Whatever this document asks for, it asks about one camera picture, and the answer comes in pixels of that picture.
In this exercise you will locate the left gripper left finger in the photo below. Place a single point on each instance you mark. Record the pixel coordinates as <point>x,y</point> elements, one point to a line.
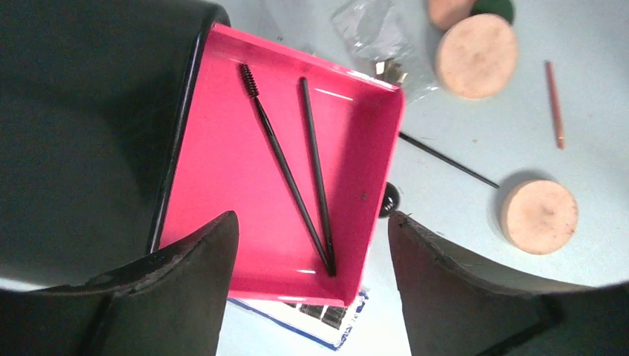
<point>170,302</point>

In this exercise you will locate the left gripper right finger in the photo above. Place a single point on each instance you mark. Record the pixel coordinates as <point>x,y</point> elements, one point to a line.
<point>457,302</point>

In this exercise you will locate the pink top drawer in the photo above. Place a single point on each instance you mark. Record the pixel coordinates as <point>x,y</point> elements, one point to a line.
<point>226,164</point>

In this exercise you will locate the black thin brush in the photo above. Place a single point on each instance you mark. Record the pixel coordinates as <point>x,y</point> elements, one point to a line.
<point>318,177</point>

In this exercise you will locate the black mascara wand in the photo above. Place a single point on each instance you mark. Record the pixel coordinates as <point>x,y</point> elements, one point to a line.
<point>253,94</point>

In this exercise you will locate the black pink drawer organizer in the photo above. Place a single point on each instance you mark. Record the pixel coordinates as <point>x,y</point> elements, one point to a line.
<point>95,96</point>

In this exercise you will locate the beige round sponge lower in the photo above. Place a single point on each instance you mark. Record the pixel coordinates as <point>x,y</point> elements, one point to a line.
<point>539,216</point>

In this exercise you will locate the bob pin card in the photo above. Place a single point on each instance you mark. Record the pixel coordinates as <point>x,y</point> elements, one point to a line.
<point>329,326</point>

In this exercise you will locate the long black wand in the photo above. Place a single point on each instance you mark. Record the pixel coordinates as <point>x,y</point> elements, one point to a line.
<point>431,151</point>

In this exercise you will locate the large beige sponge upper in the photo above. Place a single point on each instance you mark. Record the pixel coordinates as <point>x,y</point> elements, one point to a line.
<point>477,57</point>

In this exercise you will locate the clear bag of clips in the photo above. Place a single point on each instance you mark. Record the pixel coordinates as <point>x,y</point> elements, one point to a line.
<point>381,45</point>

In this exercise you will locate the orange round sponge left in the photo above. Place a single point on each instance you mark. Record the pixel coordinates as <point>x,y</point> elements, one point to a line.
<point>446,13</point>

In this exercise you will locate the dark green round sponge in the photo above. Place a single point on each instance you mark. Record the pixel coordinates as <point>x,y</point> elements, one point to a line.
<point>502,8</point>

